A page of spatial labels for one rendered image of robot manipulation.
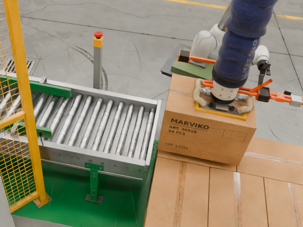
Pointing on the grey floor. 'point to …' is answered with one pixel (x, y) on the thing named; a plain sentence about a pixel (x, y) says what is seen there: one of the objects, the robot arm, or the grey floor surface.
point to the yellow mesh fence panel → (22, 79)
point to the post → (97, 62)
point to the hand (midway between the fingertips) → (264, 81)
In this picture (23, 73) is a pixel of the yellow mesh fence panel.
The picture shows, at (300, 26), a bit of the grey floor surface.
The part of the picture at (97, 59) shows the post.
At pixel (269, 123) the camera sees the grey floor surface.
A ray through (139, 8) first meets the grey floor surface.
